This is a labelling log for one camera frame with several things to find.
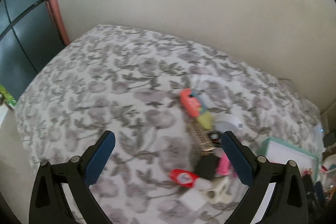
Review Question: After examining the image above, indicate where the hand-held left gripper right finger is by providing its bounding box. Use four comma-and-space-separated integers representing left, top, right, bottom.
222, 131, 309, 224

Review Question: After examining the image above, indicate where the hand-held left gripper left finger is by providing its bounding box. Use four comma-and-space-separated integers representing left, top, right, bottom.
29, 130, 116, 224

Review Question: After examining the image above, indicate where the pink toy dog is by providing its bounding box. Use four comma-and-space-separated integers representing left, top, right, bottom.
216, 154, 235, 177

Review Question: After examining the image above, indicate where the gold comb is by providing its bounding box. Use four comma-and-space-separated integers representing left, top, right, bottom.
188, 119, 216, 157

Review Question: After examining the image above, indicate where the teal rimmed box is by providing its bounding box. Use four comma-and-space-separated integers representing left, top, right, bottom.
259, 137, 321, 182

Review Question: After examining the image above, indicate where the white cube adapter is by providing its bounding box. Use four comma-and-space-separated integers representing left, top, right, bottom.
179, 187, 208, 211

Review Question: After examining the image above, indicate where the small white gadget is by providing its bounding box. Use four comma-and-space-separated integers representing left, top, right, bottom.
213, 116, 244, 135

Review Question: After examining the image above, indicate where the yellow-green plastic piece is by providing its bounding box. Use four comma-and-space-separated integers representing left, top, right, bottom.
197, 111, 214, 132

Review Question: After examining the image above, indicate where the red label white bottle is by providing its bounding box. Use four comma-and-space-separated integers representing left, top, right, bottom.
169, 169, 212, 191

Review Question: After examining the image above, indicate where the grey floral blanket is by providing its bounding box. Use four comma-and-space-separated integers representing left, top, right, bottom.
15, 24, 323, 224

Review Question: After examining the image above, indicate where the white power strip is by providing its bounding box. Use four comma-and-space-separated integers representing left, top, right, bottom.
312, 123, 326, 153

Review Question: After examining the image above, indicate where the black plugged-in charger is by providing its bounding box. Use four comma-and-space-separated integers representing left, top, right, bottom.
323, 133, 336, 148

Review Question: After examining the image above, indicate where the green cardboard box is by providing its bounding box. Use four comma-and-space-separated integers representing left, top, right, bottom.
0, 85, 17, 110

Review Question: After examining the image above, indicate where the pink rolled mat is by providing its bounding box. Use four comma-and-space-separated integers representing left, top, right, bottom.
45, 0, 71, 46

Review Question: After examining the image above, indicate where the dark wardrobe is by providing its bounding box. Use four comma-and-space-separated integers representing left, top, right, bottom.
0, 0, 66, 101

